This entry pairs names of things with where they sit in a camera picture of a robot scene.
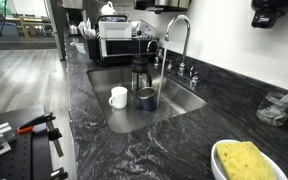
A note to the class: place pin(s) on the stainless steel refrigerator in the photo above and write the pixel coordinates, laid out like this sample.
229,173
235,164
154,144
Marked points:
59,26

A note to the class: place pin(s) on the blue bin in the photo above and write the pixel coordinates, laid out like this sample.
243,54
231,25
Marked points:
5,31

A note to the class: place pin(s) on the wooden table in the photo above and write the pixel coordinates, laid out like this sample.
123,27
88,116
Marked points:
27,23

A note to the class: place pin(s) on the steel kettle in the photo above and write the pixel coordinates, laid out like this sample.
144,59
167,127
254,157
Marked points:
73,30

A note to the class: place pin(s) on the black steel countertop appliance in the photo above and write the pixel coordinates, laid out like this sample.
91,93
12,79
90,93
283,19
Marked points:
164,4

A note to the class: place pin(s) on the dark blue steel mug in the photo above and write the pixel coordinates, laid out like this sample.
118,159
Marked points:
147,101

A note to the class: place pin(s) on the small chrome curved tap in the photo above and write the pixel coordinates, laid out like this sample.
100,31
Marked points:
156,61

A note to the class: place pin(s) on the clear glass jar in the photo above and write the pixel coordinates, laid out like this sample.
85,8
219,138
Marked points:
272,111

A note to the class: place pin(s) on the black dish rack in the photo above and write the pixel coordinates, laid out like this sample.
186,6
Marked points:
124,48

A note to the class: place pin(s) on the black clamp knob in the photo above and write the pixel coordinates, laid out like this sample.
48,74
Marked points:
59,174

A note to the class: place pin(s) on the white ceramic mug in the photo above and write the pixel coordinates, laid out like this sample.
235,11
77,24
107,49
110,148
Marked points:
119,97

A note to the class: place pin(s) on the white crumpled bags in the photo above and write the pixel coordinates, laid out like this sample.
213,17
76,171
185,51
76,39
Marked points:
86,30

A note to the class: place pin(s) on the yellow sponge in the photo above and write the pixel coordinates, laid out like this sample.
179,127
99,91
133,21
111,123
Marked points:
242,161

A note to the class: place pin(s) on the white jug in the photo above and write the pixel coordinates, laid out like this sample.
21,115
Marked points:
108,9

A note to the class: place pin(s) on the clear plastic container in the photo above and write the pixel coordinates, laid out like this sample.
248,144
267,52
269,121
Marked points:
144,28

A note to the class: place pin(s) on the stainless steel sink basin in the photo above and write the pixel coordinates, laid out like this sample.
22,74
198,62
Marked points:
124,116

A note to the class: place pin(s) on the black glass french press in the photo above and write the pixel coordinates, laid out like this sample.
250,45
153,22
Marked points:
140,75

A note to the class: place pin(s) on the white square plate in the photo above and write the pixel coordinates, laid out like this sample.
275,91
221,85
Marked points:
114,31

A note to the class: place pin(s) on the white ceramic bowl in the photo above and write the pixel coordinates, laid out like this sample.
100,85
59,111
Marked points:
216,165

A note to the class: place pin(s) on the black perforated breadboard table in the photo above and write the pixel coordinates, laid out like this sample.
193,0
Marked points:
14,160

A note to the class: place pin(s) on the chrome gooseneck faucet spout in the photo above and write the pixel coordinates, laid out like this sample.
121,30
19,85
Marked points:
185,40

